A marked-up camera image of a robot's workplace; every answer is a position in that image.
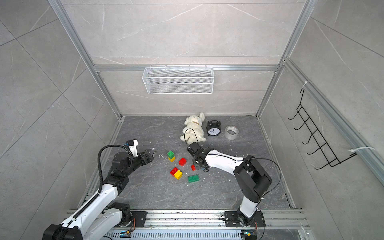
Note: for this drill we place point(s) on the aluminium mounting rail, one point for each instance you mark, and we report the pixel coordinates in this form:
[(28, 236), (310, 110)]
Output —
[(210, 219)]

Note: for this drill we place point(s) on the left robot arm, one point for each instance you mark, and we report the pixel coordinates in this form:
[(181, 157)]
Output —
[(101, 212)]

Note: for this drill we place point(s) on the black wire hook rack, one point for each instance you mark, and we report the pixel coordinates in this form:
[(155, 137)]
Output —
[(316, 136)]

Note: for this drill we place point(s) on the white wire mesh basket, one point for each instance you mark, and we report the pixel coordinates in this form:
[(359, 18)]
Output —
[(178, 80)]

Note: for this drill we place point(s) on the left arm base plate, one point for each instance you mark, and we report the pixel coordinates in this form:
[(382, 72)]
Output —
[(138, 218)]

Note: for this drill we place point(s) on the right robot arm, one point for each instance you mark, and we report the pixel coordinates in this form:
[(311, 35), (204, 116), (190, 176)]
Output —
[(251, 177)]

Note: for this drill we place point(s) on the light green square lego brick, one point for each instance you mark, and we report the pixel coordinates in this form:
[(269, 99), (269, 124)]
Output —
[(171, 155)]

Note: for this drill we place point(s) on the white plush dog toy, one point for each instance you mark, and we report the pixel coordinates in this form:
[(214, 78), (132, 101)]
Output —
[(193, 131)]

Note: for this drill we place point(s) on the red square lego brick top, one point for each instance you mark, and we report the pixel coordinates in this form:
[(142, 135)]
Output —
[(182, 162)]

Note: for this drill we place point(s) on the red square lego brick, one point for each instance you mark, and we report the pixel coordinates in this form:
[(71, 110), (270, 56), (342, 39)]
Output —
[(182, 162), (173, 171)]

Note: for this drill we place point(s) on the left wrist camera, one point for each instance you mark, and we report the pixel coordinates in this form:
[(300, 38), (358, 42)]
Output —
[(132, 145)]

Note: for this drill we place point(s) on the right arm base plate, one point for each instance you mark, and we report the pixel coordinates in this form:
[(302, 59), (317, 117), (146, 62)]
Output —
[(235, 219)]

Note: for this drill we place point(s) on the red square lego brick bottom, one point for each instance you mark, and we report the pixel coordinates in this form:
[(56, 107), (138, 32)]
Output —
[(173, 171)]

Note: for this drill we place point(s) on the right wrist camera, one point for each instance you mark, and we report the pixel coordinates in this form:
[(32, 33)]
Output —
[(194, 149)]

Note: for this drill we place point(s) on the clear tape roll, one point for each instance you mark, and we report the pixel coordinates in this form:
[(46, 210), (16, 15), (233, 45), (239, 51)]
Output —
[(231, 132)]

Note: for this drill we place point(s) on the yellow square lego brick bottom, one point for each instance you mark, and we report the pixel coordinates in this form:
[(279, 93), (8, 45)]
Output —
[(178, 174)]

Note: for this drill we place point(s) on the dark green long lego brick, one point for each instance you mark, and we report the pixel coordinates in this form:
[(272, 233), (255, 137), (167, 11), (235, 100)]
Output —
[(193, 179)]

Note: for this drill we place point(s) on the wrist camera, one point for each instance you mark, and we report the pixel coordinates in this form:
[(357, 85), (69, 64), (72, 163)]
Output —
[(194, 149), (132, 145)]

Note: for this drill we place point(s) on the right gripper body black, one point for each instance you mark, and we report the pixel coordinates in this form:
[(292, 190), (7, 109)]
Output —
[(195, 161)]

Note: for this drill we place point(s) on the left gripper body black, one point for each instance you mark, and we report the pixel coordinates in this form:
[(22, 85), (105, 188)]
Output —
[(142, 162)]

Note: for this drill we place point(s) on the black alarm clock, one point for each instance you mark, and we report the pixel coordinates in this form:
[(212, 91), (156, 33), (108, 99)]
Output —
[(213, 128)]

